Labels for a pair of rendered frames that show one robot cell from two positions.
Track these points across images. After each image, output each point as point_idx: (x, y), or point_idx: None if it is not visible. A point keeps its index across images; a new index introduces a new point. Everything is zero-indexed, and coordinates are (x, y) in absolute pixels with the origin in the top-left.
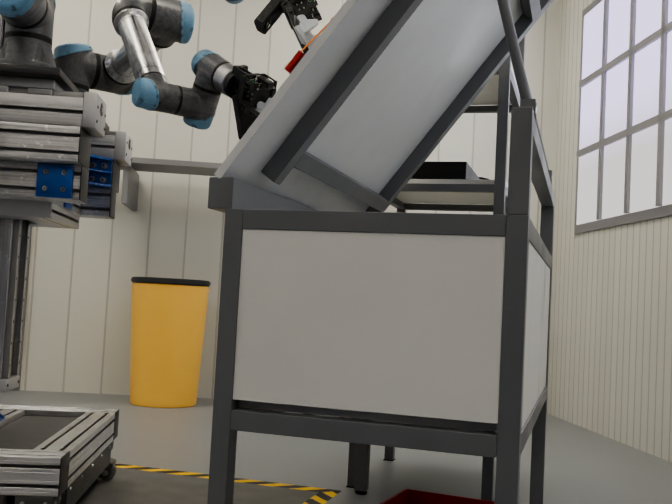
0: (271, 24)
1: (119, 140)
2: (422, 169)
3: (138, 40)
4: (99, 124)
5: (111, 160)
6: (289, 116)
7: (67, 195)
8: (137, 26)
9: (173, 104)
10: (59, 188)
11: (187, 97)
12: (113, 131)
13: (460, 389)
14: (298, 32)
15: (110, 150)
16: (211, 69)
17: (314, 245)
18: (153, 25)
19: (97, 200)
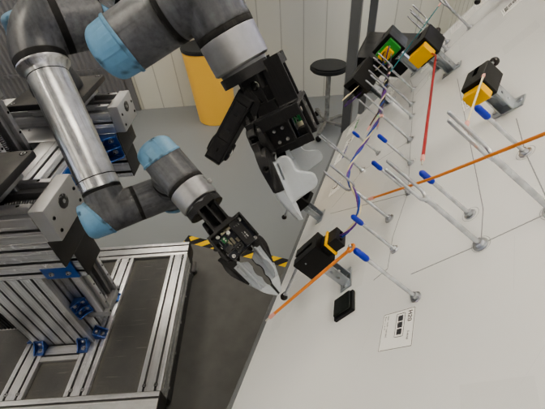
0: (234, 147)
1: (113, 116)
2: (402, 67)
3: (58, 125)
4: (69, 217)
5: (114, 137)
6: None
7: (75, 276)
8: (49, 92)
9: (135, 221)
10: (65, 273)
11: (149, 208)
12: (105, 105)
13: None
14: (283, 204)
15: (109, 126)
16: (165, 190)
17: None
18: (77, 49)
19: (118, 166)
